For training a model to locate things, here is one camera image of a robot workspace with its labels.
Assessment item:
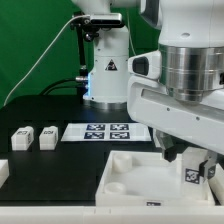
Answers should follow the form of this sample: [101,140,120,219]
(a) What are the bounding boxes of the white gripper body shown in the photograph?
[127,76,224,155]

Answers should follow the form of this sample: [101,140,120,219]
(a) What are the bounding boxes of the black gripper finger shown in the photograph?
[199,151,218,180]
[156,130,177,162]

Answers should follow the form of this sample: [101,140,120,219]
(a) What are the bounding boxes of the white square tabletop tray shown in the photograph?
[95,151,224,206]

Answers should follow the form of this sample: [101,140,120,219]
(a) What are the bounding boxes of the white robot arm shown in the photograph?
[126,0,224,178]

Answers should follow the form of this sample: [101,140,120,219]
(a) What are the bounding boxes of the white marker sheet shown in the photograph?
[62,123,151,142]

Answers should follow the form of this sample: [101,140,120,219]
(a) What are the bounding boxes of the black base cables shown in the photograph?
[39,77,88,96]

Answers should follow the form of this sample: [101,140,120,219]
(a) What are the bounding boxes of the grey mounted camera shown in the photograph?
[90,13,122,28]

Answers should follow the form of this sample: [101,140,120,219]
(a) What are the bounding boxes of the black camera stand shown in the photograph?
[70,11,99,82]

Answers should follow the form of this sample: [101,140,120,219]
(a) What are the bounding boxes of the white cable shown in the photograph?
[3,16,81,107]

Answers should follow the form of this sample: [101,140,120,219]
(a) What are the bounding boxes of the white left wall block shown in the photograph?
[0,160,9,188]

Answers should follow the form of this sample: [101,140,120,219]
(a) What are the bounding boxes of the white front wall strip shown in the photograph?
[0,206,224,224]

